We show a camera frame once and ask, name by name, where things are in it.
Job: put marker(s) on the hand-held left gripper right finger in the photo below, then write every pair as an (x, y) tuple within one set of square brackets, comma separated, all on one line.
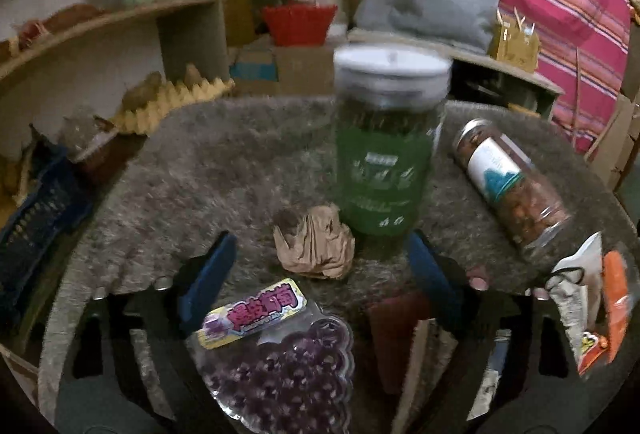
[(432, 284)]

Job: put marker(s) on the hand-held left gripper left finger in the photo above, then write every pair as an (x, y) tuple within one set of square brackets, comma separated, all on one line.
[(210, 284)]

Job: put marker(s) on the brown paper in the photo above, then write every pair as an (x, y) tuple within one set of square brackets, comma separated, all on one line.
[(315, 244)]

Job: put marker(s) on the purple candy blister pack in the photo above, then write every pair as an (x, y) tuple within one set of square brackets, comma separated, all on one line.
[(280, 374)]

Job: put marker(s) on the green label clear jar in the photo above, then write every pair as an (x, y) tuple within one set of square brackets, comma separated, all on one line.
[(385, 174)]

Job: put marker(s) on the white label clear jar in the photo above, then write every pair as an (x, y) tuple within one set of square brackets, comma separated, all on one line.
[(500, 174)]

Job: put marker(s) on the orange snack wrapper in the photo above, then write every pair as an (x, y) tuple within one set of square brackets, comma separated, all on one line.
[(615, 309)]

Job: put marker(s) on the dark small basket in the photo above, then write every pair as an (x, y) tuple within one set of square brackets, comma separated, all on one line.
[(95, 159)]

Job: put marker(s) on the blue plastic crate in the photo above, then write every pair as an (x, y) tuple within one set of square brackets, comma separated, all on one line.
[(40, 224)]

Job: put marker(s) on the egg carton tray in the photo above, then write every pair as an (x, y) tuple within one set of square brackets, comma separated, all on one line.
[(165, 109)]

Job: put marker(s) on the large potato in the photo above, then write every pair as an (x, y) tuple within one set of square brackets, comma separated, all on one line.
[(142, 91)]

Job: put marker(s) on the small potato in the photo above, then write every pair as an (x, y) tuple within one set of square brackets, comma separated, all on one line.
[(192, 74)]

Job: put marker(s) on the low white cabinet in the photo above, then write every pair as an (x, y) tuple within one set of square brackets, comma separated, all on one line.
[(520, 76)]

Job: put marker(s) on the wooden stick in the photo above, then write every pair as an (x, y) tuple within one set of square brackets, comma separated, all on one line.
[(577, 104)]

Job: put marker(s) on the brown cardboard box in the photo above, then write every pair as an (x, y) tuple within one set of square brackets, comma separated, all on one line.
[(300, 69)]

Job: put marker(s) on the cardboard sheets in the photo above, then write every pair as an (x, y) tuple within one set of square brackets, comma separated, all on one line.
[(620, 139)]

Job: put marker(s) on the wooden shelf unit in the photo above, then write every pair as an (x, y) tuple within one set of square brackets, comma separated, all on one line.
[(190, 39)]

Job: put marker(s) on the yellow chopstick holder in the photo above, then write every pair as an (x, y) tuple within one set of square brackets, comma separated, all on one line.
[(515, 46)]

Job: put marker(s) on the red plastic bowl basket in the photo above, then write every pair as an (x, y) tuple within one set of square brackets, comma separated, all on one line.
[(297, 24)]

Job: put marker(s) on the sweet potato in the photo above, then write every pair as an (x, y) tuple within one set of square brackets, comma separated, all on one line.
[(75, 16)]

